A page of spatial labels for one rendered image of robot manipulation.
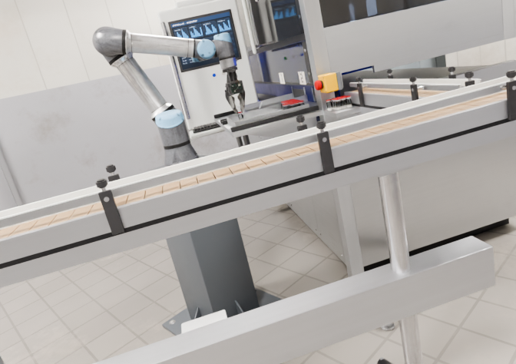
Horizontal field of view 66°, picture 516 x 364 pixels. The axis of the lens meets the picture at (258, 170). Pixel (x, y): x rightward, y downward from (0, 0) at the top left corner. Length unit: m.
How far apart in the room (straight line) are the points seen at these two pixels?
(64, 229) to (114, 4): 3.81
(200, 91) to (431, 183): 1.49
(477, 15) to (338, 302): 1.50
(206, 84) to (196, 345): 1.91
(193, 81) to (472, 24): 1.58
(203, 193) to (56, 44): 3.53
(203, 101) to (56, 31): 2.00
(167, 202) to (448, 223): 1.65
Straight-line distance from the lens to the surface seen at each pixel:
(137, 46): 1.71
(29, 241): 0.89
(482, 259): 1.23
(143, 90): 1.83
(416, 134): 0.97
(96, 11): 4.45
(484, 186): 2.28
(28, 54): 4.17
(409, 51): 1.93
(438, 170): 2.09
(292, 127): 1.82
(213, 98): 2.65
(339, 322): 1.08
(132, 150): 4.39
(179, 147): 1.69
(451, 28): 2.05
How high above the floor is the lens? 1.15
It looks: 15 degrees down
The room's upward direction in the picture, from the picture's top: 13 degrees counter-clockwise
